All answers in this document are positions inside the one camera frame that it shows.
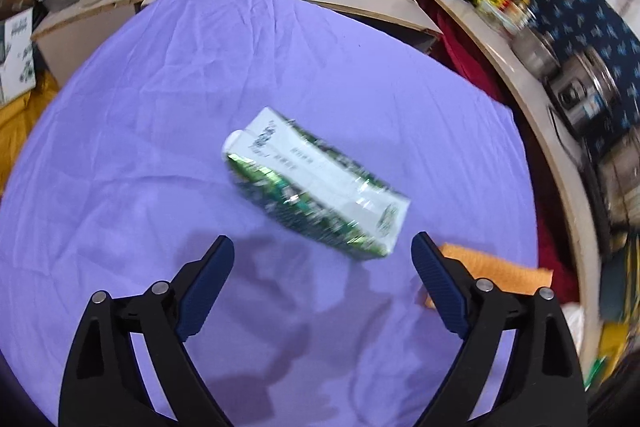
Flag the purple table cloth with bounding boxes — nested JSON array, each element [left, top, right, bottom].
[[0, 0, 541, 427]]

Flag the silver rice cooker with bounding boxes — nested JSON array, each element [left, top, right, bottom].
[[545, 47, 623, 140]]

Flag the black power cable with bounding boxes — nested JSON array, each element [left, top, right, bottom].
[[547, 104, 586, 168]]

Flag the white green cardboard box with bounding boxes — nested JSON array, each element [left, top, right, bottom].
[[0, 7, 38, 105]]

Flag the small steel bowl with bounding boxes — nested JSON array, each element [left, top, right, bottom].
[[510, 29, 561, 80]]

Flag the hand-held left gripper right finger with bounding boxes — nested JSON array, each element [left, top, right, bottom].
[[410, 232, 588, 427]]

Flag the orange cloth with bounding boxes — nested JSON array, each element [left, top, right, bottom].
[[424, 243, 554, 309]]

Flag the yellow cloth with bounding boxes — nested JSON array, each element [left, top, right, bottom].
[[0, 72, 58, 188]]

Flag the dark blue floral cloth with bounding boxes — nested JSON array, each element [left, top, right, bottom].
[[520, 0, 640, 158]]

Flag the green white drink carton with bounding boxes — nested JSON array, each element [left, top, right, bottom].
[[221, 107, 412, 262]]

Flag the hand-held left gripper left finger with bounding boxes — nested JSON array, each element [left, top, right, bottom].
[[58, 235, 236, 427]]

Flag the red cloth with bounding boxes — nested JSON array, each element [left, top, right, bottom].
[[427, 0, 581, 308]]

